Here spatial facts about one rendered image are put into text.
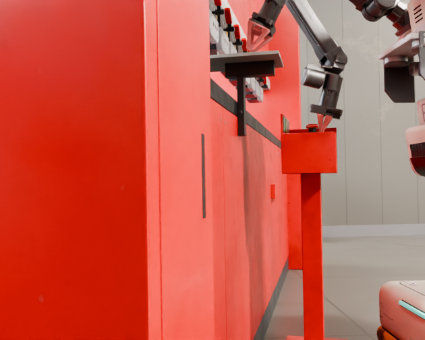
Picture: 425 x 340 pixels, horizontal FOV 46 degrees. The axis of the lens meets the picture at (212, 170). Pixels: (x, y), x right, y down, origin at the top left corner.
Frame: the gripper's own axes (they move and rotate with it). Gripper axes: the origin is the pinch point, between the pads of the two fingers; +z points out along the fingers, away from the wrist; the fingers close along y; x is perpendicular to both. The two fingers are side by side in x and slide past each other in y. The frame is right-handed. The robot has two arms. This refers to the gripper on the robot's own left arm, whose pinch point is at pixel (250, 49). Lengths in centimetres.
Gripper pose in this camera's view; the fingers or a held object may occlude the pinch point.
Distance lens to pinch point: 154.4
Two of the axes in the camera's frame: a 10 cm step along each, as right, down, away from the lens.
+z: -4.6, 8.9, 0.8
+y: -2.1, -0.2, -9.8
